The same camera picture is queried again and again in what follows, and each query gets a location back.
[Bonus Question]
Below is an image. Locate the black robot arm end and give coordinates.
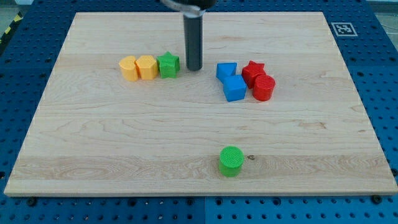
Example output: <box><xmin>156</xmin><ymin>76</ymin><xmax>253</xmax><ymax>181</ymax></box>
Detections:
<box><xmin>160</xmin><ymin>0</ymin><xmax>217</xmax><ymax>17</ymax></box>

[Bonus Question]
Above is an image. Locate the green star block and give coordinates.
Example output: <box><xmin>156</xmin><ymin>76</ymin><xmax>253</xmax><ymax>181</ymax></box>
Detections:
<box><xmin>157</xmin><ymin>52</ymin><xmax>180</xmax><ymax>78</ymax></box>

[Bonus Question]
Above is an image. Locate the red star block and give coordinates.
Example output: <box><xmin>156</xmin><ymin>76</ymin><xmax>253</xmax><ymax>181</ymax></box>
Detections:
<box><xmin>241</xmin><ymin>60</ymin><xmax>266</xmax><ymax>89</ymax></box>

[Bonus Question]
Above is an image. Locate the blue cube block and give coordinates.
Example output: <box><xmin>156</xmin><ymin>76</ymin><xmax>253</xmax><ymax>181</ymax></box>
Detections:
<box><xmin>223</xmin><ymin>75</ymin><xmax>247</xmax><ymax>102</ymax></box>

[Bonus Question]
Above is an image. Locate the blue triangle block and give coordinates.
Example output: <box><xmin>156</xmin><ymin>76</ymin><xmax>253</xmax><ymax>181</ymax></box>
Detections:
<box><xmin>216</xmin><ymin>62</ymin><xmax>238</xmax><ymax>83</ymax></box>

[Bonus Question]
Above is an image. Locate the green cylinder block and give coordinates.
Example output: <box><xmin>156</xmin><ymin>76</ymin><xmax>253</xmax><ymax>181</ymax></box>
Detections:
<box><xmin>219</xmin><ymin>146</ymin><xmax>244</xmax><ymax>177</ymax></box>

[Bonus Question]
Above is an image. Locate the red cylinder block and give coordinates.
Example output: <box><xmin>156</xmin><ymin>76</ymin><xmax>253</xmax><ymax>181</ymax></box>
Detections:
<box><xmin>252</xmin><ymin>75</ymin><xmax>276</xmax><ymax>101</ymax></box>

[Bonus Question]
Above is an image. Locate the yellow pentagon block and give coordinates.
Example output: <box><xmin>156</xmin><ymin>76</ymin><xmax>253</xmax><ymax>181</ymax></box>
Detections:
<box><xmin>135</xmin><ymin>55</ymin><xmax>159</xmax><ymax>80</ymax></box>

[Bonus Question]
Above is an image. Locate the yellow heart block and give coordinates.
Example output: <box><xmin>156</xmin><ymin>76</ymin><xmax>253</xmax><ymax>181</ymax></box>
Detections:
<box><xmin>119</xmin><ymin>55</ymin><xmax>139</xmax><ymax>82</ymax></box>

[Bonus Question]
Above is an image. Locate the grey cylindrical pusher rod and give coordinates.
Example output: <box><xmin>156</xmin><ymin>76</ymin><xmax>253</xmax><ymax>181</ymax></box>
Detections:
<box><xmin>183</xmin><ymin>15</ymin><xmax>203</xmax><ymax>71</ymax></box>

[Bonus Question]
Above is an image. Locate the light wooden board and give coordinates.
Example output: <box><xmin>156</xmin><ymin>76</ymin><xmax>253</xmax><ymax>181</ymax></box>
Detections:
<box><xmin>4</xmin><ymin>12</ymin><xmax>397</xmax><ymax>197</ymax></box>

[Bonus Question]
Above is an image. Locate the white fiducial marker tag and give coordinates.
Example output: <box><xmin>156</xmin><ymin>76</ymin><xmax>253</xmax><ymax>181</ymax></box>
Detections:
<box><xmin>331</xmin><ymin>22</ymin><xmax>358</xmax><ymax>37</ymax></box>

